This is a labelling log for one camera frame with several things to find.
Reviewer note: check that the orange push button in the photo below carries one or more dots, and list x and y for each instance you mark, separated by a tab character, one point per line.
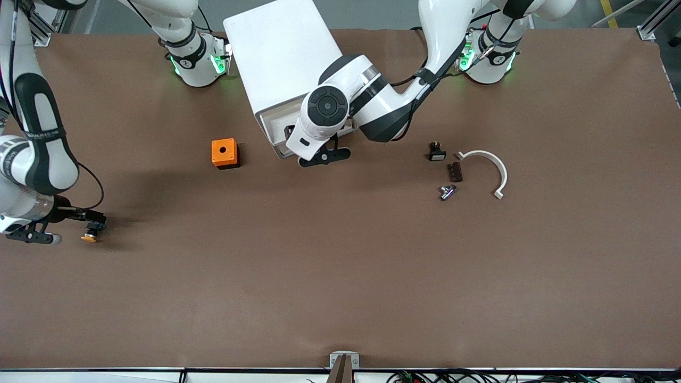
89	238

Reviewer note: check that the brown table cover mat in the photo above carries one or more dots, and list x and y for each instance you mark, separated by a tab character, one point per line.
340	292

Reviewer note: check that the white plastic cabinet drawer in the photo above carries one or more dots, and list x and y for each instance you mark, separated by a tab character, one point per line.
279	127

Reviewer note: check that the small silver metal part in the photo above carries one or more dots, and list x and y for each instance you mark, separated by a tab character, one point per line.
448	192

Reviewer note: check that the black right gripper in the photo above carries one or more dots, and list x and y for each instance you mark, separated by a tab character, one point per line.
61	210

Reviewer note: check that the white drawer cabinet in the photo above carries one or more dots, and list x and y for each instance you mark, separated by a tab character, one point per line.
282	53

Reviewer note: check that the small brown block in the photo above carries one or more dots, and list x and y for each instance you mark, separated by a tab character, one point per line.
455	172

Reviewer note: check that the brown post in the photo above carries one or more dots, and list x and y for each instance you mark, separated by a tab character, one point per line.
343	373

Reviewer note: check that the small black contact block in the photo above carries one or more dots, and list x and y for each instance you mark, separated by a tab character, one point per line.
437	153

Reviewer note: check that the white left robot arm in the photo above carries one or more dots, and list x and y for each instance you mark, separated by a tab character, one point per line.
372	101

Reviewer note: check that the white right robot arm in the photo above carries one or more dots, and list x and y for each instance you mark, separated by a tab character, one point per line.
42	143

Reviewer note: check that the black bracket with screws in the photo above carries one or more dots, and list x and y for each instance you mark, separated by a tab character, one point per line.
32	236
332	156

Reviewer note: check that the metal edge mounting bracket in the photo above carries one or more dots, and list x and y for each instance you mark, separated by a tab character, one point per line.
336	360

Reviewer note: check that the white curved plastic bracket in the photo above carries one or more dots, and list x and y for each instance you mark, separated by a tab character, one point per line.
497	165

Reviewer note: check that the orange black button enclosure box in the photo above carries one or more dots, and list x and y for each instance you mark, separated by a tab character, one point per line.
223	151

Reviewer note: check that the aluminium frame profile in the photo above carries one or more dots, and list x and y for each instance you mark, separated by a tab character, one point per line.
63	13
652	25
42	33

